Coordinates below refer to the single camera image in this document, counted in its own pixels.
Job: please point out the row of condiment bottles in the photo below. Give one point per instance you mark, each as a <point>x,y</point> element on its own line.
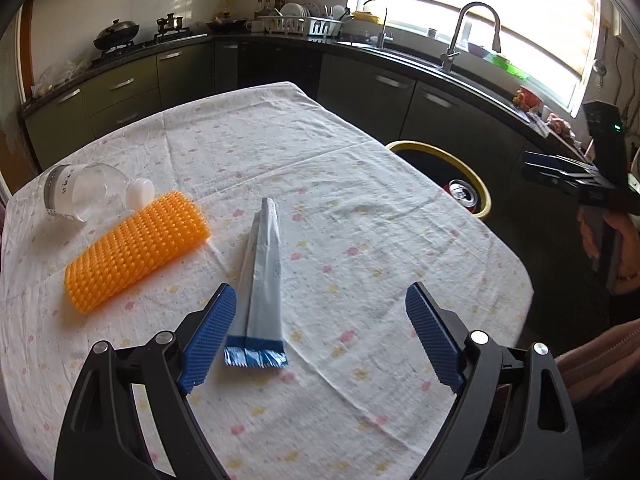
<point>270,5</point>

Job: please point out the blue and silver packet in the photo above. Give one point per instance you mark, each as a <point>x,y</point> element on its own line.
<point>265,285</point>

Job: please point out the red cup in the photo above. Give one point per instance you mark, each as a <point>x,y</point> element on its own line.
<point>530,97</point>

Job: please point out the white mug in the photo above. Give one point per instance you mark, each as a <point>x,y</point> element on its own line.
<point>256,26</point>

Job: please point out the small black pot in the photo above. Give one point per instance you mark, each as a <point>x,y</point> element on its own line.
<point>169,22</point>

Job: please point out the stack of white plates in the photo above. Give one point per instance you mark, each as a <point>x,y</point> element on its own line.
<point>297,10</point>

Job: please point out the red drink can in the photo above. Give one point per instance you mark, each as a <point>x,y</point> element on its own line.
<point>462,192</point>

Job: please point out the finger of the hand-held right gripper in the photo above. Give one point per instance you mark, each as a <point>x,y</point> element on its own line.
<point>555,162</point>
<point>555,178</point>

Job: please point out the yellow flowers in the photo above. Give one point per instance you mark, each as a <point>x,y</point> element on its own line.
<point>229,2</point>

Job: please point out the yellow rimmed bin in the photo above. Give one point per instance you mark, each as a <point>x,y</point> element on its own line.
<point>430,170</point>

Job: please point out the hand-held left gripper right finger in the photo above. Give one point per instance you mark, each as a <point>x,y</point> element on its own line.
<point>435,340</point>

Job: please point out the yellow cloth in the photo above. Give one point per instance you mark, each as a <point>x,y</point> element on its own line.
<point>366,16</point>

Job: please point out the tall steel faucet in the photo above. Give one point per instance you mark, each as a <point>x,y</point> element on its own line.
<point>446,60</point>

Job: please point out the small steel faucet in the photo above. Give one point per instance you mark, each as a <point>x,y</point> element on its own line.
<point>382,37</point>

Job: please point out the clear plastic bag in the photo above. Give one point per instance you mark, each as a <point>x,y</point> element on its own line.
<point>60,77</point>

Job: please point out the black gas stove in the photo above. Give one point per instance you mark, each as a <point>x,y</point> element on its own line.
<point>150,42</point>

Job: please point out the white dish rack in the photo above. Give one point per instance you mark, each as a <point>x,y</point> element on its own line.
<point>310,27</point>

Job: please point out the person's right hand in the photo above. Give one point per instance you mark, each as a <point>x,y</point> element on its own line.
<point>631,250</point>

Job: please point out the black wok with lid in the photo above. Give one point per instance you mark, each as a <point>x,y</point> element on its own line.
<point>117,32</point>

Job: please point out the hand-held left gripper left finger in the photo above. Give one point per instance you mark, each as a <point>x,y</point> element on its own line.
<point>210,340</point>

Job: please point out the steel kitchen sink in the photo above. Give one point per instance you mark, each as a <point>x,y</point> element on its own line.
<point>400,45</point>

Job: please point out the black frying pan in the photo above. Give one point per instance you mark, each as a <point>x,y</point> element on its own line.
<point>227,23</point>

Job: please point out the green base cabinets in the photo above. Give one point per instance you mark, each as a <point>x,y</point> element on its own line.
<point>125,85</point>

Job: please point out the pink zip jacket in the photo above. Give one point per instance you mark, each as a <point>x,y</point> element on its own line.
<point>605,355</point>

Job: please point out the orange spiky mat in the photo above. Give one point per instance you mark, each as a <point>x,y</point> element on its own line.
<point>135,250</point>

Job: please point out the hanging metal strainer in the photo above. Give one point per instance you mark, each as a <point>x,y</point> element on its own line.
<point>599,65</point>

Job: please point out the pink cloth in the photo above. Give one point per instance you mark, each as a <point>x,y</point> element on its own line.
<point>559,124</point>

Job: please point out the green tray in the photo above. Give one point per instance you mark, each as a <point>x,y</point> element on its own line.
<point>507,65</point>

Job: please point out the clear plastic bottle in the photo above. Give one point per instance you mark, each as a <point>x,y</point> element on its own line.
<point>85,190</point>

